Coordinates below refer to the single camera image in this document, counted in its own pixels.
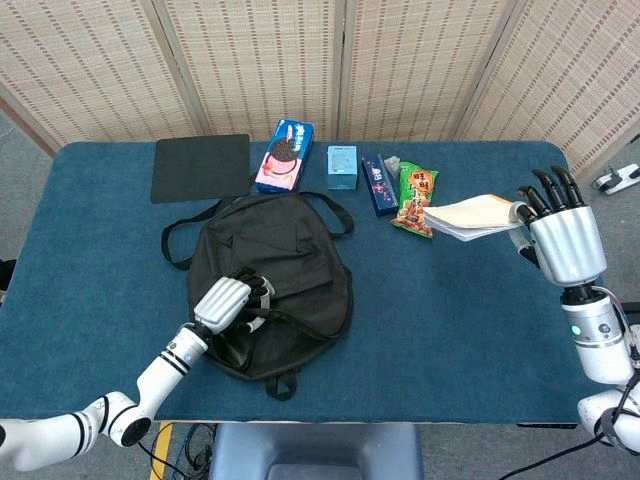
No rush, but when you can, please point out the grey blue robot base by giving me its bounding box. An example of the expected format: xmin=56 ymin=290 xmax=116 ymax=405
xmin=207 ymin=423 xmax=425 ymax=480

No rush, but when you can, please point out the blue floor cable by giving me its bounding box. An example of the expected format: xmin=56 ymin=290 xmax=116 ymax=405
xmin=175 ymin=424 xmax=197 ymax=464

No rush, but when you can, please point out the bamboo folding screen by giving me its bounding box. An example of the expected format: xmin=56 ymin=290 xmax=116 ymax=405
xmin=0 ymin=0 xmax=640 ymax=177

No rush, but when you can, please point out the dark blue long box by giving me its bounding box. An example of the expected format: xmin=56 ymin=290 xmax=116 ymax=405
xmin=360 ymin=154 xmax=400 ymax=218

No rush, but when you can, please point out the black backpack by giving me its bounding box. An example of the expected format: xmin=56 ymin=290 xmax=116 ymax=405
xmin=160 ymin=191 xmax=355 ymax=401

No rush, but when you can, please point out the blue table cloth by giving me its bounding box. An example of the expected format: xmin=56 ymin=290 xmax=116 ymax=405
xmin=0 ymin=140 xmax=632 ymax=426

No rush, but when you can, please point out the white power strip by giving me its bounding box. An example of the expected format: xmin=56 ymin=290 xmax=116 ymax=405
xmin=592 ymin=163 xmax=640 ymax=195

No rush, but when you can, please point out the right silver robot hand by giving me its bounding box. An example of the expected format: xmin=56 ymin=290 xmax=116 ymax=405
xmin=508 ymin=165 xmax=609 ymax=287

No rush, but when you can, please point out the blue cookie box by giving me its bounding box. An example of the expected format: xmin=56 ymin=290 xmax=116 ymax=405
xmin=255 ymin=118 xmax=316 ymax=195

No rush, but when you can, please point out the light blue cardboard box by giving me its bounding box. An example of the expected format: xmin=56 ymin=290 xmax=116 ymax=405
xmin=326 ymin=145 xmax=359 ymax=191

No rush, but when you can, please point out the black mouse pad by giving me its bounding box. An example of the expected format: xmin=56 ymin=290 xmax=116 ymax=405
xmin=150 ymin=133 xmax=251 ymax=204

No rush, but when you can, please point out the white yellow notebook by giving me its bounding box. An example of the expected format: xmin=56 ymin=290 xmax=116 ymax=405
xmin=422 ymin=193 xmax=526 ymax=243

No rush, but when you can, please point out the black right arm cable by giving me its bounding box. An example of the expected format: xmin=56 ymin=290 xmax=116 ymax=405
xmin=502 ymin=294 xmax=640 ymax=480

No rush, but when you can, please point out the green orange snack bag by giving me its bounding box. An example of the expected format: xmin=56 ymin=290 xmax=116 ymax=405
xmin=390 ymin=160 xmax=440 ymax=239

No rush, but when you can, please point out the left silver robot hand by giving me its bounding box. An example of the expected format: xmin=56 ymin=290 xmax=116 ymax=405
xmin=193 ymin=267 xmax=276 ymax=334

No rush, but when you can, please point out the black floor cable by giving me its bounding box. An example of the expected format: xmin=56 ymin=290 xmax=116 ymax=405
xmin=137 ymin=439 xmax=211 ymax=480

